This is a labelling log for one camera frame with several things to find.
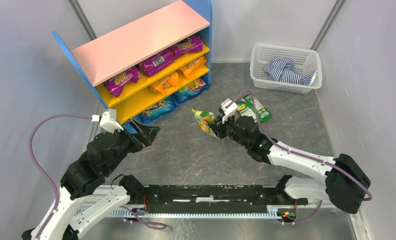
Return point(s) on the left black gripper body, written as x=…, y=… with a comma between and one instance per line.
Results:
x=137, y=138

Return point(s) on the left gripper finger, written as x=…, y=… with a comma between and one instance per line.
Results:
x=135, y=127
x=150, y=134

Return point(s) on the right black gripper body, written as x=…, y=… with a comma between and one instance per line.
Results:
x=223, y=126

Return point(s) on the green candy bag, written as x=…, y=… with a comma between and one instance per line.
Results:
x=252, y=107
x=203, y=118

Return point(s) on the blue candy bag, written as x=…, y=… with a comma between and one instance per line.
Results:
x=158, y=110
x=190, y=91

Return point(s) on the purple candy bag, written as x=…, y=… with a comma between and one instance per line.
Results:
x=116, y=84
x=192, y=44
x=157, y=62

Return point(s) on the orange candy bag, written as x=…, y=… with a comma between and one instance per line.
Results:
x=161, y=85
x=189, y=69

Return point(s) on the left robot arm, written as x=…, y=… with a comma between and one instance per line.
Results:
x=84, y=176

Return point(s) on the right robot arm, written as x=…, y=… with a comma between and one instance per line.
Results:
x=339, y=180

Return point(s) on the blue pink yellow shelf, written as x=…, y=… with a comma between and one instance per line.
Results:
x=113, y=53

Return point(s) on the orange candy bag on shelf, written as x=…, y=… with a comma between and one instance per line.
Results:
x=189, y=69

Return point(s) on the blue white striped cloth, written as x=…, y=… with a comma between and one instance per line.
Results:
x=283, y=70

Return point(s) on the white plastic basket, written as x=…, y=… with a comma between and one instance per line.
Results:
x=305, y=60

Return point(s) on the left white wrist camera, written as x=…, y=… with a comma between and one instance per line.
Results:
x=108, y=121

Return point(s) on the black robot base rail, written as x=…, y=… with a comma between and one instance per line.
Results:
x=210, y=199

